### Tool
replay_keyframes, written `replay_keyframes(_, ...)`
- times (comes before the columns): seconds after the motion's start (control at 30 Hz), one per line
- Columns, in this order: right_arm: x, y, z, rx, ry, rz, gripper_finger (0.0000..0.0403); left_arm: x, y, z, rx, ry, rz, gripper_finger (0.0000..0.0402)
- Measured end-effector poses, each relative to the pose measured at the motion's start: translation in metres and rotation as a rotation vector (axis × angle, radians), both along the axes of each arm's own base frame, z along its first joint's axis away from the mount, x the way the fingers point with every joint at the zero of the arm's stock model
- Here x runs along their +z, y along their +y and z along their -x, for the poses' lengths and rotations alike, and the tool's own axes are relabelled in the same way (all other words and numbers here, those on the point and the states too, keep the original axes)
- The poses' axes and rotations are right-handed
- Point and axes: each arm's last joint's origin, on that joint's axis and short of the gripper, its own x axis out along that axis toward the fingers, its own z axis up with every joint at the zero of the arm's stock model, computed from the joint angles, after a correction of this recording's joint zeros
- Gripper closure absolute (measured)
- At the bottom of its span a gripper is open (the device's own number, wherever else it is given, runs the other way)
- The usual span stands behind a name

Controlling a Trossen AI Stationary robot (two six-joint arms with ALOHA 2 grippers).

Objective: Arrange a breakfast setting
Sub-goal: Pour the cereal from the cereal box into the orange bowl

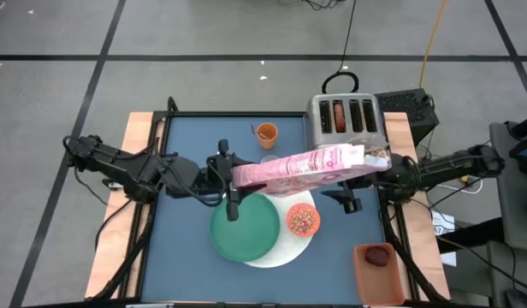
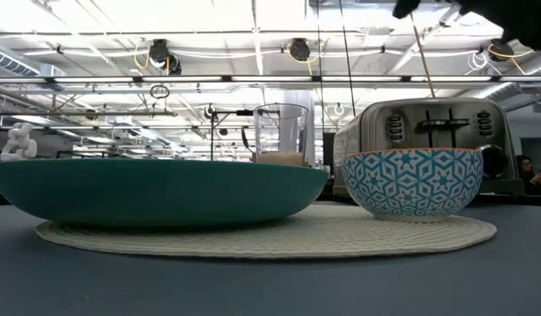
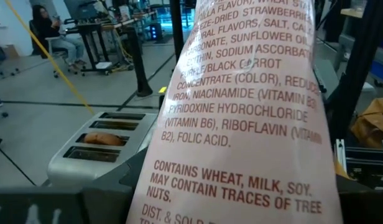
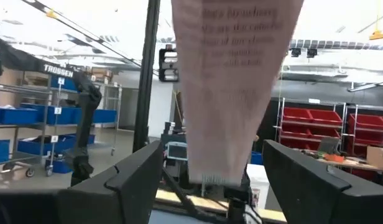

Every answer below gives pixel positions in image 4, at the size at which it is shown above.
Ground small monitor device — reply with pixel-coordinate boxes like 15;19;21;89
167;141;189;161

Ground black aluminium table frame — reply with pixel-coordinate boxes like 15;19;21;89
20;0;288;224

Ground pink strawberry yogurt cereal box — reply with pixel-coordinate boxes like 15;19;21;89
171;0;305;187

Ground metal shelving cart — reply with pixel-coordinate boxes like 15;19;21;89
0;73;79;179

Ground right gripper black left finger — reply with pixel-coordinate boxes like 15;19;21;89
0;140;164;224

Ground blue plastic storage bin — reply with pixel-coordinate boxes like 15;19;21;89
250;151;264;166
17;134;96;156
20;103;76;126
50;74;78;92
91;108;118;124
0;106;40;126
0;139;11;164

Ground small red tray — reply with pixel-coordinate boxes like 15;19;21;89
323;153;346;164

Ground wooden-top work desk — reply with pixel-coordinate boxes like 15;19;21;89
298;148;383;188

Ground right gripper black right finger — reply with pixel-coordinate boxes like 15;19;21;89
261;139;383;224

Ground red plastic storage bin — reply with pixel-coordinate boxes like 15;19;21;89
282;106;314;123
279;124;311;138
308;109;343;126
349;113;383;131

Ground white box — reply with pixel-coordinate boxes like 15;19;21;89
245;163;270;210

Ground metal rack for red bins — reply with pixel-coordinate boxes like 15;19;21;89
273;97;383;156

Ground grey laptop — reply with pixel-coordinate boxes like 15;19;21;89
316;136;341;155

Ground light wooden table board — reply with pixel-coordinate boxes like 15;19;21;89
154;189;287;224

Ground brown cardboard box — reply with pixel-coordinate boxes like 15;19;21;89
91;67;114;85
366;145;383;170

